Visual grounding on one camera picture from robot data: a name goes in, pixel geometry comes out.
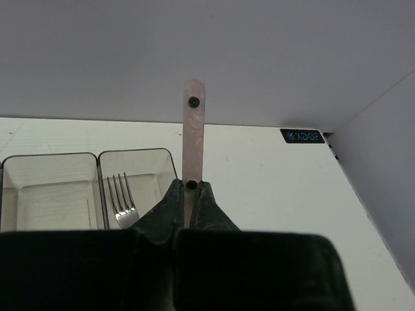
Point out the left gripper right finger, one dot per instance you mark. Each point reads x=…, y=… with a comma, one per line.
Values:
x=207, y=215

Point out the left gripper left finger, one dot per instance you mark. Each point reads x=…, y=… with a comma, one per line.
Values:
x=160, y=225

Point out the black handled fork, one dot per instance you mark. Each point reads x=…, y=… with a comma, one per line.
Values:
x=122, y=201

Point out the pink handled fork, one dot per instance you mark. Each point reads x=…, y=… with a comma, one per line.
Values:
x=192, y=143

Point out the clear container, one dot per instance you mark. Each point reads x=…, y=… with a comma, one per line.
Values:
x=149, y=172
x=51, y=192

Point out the right xdof label sticker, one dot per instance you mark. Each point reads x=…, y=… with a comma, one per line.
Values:
x=299, y=136

